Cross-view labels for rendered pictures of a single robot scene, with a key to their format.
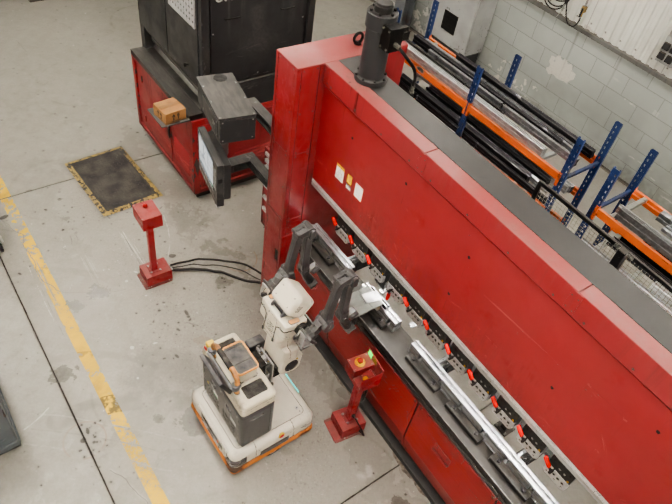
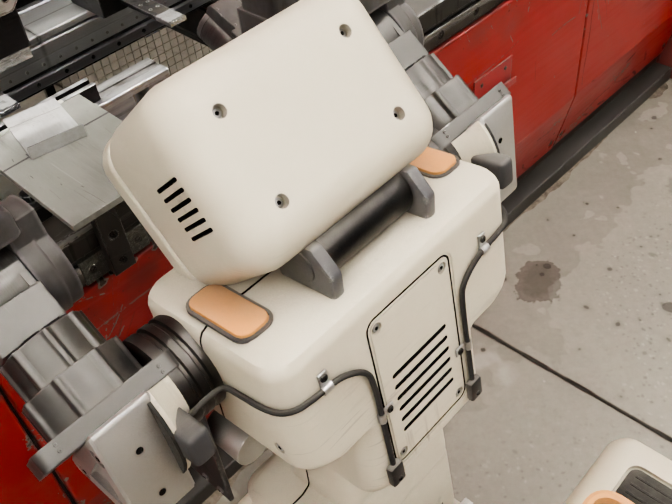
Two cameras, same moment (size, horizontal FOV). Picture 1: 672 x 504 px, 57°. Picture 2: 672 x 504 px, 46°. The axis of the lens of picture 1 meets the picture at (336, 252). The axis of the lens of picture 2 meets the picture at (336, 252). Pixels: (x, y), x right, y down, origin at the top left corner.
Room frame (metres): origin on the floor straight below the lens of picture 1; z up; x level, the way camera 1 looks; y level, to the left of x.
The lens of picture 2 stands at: (2.33, 0.72, 1.67)
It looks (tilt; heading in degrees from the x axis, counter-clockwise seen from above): 44 degrees down; 271
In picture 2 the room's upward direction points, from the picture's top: 7 degrees counter-clockwise
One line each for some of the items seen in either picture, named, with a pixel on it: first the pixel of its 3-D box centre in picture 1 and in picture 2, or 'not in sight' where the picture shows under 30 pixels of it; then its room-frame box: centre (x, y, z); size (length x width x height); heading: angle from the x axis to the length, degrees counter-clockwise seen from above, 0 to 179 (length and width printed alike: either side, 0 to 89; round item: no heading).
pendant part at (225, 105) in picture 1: (225, 147); not in sight; (3.39, 0.89, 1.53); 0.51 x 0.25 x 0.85; 32
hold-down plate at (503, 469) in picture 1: (509, 477); not in sight; (1.71, -1.23, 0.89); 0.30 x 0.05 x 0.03; 42
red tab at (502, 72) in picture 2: (440, 455); (495, 82); (1.92, -0.90, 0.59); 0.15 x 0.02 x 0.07; 42
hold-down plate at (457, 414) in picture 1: (463, 422); not in sight; (2.00, -0.96, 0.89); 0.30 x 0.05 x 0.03; 42
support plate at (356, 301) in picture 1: (359, 302); (76, 156); (2.69, -0.22, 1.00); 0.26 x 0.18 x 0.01; 132
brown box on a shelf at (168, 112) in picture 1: (168, 109); not in sight; (4.36, 1.64, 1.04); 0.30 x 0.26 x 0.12; 43
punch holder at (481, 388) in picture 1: (485, 382); not in sight; (2.06, -0.98, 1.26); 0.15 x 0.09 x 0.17; 42
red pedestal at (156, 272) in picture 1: (151, 244); not in sight; (3.37, 1.50, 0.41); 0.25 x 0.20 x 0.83; 132
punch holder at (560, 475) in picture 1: (563, 469); not in sight; (1.62, -1.38, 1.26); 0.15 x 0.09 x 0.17; 42
